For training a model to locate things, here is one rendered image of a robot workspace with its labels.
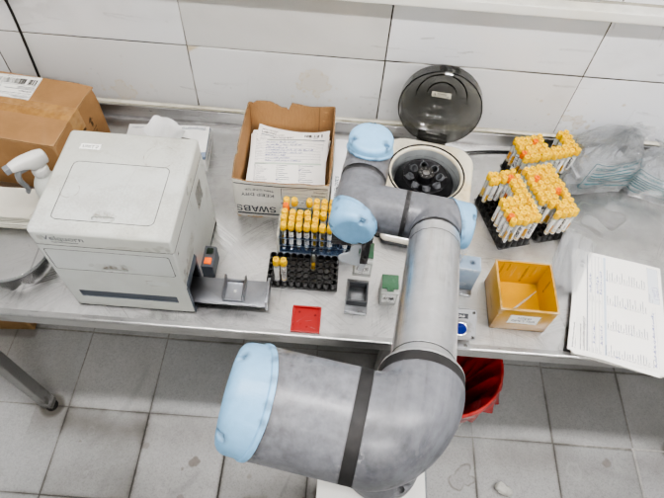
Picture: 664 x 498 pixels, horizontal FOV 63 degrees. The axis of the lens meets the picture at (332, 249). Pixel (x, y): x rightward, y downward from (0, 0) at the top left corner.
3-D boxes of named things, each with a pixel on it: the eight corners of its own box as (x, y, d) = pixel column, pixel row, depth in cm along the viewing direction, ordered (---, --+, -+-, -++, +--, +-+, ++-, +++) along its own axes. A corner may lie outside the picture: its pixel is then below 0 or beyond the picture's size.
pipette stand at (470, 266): (429, 290, 134) (438, 270, 125) (431, 267, 138) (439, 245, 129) (469, 297, 133) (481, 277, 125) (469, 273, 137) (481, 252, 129)
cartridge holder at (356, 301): (343, 313, 129) (344, 306, 126) (347, 281, 134) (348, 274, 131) (366, 316, 129) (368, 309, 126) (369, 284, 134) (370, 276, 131)
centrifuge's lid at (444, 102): (405, 61, 131) (409, 45, 136) (389, 144, 150) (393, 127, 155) (494, 78, 129) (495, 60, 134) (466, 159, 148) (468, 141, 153)
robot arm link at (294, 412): (350, 458, 99) (350, 498, 47) (271, 439, 101) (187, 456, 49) (364, 392, 103) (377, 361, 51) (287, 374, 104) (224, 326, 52)
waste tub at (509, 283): (487, 328, 129) (500, 308, 120) (483, 280, 136) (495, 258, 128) (543, 333, 129) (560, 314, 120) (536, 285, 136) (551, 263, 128)
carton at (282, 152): (235, 216, 144) (228, 179, 131) (251, 138, 159) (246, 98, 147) (328, 223, 144) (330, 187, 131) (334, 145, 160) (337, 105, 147)
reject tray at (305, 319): (290, 332, 126) (290, 330, 125) (292, 305, 130) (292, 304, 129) (319, 334, 126) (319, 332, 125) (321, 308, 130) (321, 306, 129)
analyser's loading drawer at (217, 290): (180, 303, 126) (176, 292, 122) (186, 279, 130) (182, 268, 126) (268, 310, 126) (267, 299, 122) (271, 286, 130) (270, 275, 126)
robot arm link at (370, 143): (342, 150, 84) (353, 114, 89) (338, 195, 93) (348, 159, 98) (391, 160, 84) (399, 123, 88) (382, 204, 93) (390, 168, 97)
